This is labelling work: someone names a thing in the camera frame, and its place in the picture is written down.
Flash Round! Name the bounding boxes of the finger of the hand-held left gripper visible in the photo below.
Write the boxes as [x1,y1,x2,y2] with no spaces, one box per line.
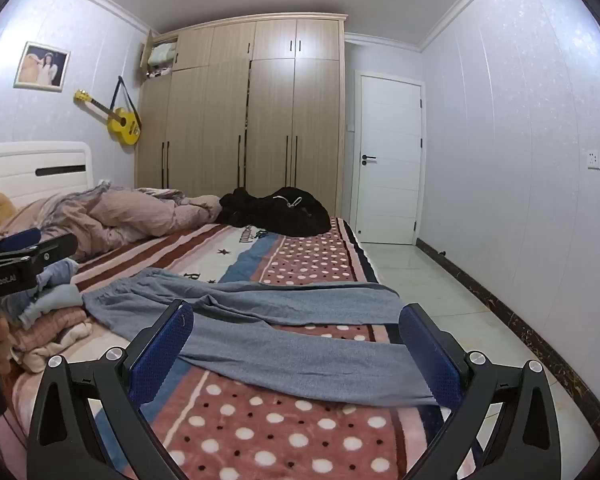
[0,232,79,276]
[0,228,42,257]

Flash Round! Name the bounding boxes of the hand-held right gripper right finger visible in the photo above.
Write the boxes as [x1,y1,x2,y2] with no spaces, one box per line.
[397,302,573,480]

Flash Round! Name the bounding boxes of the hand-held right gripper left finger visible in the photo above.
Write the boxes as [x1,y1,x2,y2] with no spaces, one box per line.
[26,299,196,480]

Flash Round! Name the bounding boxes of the blue-grey pants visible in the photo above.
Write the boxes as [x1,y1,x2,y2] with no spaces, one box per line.
[82,267,441,406]

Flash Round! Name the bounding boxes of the light blue garment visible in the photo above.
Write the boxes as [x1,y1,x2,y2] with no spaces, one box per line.
[5,259,87,330]

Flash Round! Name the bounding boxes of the pink checked garment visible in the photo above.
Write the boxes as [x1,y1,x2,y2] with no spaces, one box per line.
[10,307,90,356]

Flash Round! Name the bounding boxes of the pink quilt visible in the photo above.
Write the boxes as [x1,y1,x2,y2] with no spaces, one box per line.
[0,183,226,262]

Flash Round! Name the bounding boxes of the white headboard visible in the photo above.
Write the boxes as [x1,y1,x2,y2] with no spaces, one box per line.
[0,141,97,208]

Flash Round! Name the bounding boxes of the cream garment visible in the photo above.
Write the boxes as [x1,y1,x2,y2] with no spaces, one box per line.
[20,322,95,373]

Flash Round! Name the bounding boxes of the dark marble baseboard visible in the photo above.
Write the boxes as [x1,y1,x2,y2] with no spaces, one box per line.
[415,237,600,441]

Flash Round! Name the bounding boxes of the printed striped dotted blanket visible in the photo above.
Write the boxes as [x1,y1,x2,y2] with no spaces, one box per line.
[0,217,461,480]

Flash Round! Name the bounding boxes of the yellow guitar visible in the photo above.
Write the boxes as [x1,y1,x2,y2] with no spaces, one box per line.
[73,89,142,149]

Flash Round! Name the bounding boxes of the black clothes heap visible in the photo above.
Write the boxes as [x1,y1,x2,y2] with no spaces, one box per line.
[219,186,332,236]

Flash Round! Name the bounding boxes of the white door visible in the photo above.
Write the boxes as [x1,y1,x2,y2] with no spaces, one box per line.
[355,72,426,247]

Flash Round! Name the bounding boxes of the folded clothes in wardrobe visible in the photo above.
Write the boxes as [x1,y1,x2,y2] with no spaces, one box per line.
[147,42,178,78]

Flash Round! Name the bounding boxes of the wooden wardrobe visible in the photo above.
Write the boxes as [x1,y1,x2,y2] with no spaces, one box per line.
[134,12,348,218]

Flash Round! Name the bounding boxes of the black guitar strap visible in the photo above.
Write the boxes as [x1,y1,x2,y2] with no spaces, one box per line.
[111,76,142,126]

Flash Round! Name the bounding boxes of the framed wall picture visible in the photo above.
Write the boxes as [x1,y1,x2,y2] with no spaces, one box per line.
[13,41,71,92]

